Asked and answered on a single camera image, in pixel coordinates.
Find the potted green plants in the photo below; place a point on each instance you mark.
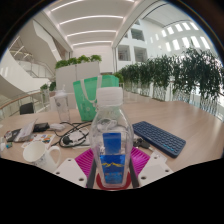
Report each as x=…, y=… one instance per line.
x=48, y=87

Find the green tote bag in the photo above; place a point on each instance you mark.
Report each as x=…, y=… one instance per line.
x=85, y=98

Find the white power adapter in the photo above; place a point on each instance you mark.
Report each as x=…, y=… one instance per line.
x=57, y=126

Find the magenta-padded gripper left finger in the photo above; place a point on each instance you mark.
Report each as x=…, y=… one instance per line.
x=74, y=171

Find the clear white-lidded shaker bottle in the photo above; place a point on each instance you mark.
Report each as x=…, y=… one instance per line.
x=62, y=107

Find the dark blue keyboard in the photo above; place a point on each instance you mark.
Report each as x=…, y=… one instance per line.
x=160, y=137

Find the white cabinet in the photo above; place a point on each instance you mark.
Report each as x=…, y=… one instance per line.
x=78, y=73

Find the black power adapter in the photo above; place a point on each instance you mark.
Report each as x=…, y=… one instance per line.
x=41, y=126

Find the green plants on cabinet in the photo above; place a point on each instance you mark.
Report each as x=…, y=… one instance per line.
x=78, y=60

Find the ceiling light strips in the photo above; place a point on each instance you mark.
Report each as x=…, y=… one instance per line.
x=91, y=31

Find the green plant hedge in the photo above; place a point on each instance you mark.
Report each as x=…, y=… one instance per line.
x=176, y=76

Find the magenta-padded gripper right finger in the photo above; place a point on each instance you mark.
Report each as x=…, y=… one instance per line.
x=151, y=170

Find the black chair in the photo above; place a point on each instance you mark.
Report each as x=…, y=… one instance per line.
x=26, y=108

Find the glass balcony railing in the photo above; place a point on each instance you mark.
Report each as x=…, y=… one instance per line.
x=16, y=101

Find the colourful sticker sheet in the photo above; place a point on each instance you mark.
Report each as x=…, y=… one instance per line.
x=41, y=137

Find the black wallet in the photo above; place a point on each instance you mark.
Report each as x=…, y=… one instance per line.
x=13, y=135

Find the clear blue-labelled water bottle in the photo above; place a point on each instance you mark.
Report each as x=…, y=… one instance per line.
x=111, y=133

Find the white plastic packet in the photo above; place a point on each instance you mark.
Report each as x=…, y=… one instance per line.
x=158, y=156

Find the white mug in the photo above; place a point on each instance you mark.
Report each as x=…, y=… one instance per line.
x=38, y=156

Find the white paper booklet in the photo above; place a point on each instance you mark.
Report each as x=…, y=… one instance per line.
x=26, y=130

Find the small teal object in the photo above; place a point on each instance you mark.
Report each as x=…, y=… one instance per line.
x=8, y=145

